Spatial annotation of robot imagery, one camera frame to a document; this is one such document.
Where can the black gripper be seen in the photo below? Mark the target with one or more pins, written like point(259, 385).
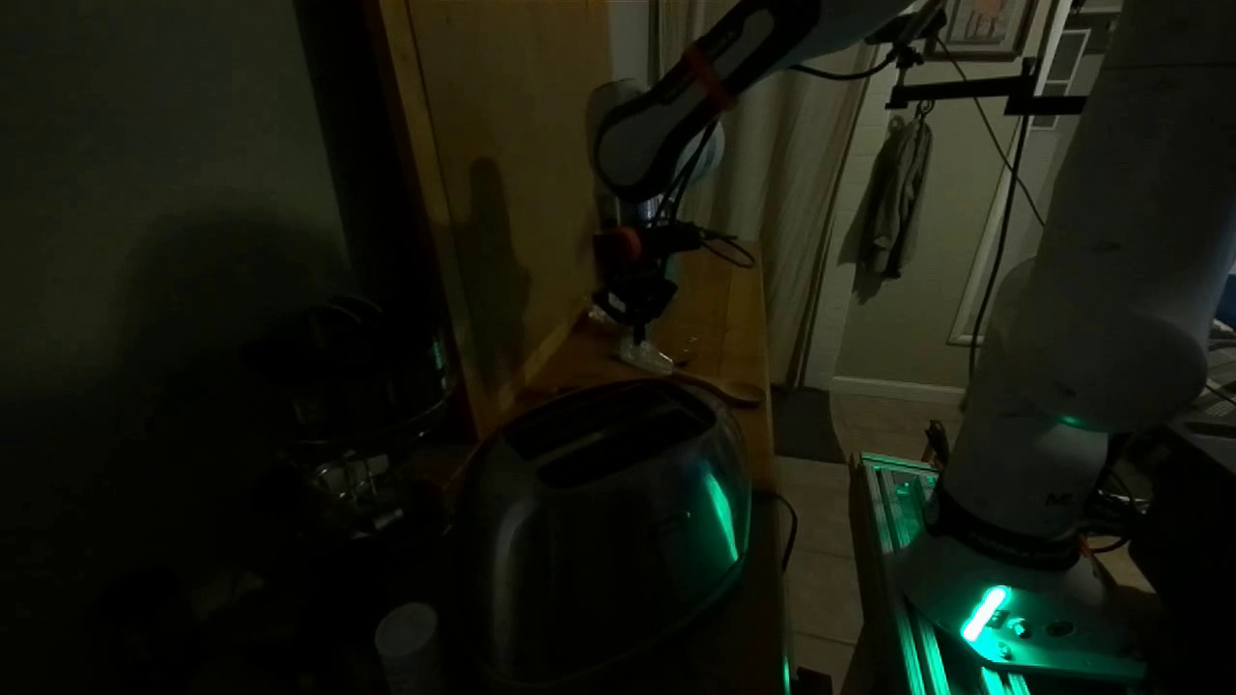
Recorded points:
point(638, 274)

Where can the clear plastic packet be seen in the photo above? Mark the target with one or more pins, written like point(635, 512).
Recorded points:
point(642, 345)

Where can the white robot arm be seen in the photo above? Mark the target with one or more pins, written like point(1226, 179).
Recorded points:
point(1108, 323)

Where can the wooden cabinet panel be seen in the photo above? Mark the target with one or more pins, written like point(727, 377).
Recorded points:
point(516, 157)

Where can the silver toaster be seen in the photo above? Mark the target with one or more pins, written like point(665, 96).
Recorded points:
point(603, 526)

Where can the hanging grey cloth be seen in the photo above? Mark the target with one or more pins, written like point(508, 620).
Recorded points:
point(894, 207)

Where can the dark cooking pots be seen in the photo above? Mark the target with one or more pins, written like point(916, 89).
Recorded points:
point(348, 399)

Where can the pale interior door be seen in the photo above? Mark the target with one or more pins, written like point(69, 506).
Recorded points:
point(951, 295)

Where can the white plastic cup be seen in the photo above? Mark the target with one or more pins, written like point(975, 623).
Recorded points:
point(413, 643)

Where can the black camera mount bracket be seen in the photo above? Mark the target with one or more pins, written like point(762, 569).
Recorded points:
point(969, 87)

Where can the framed wall picture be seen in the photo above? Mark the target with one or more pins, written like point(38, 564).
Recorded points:
point(1000, 24)

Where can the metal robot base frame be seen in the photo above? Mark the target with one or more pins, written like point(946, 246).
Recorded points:
point(1018, 620)

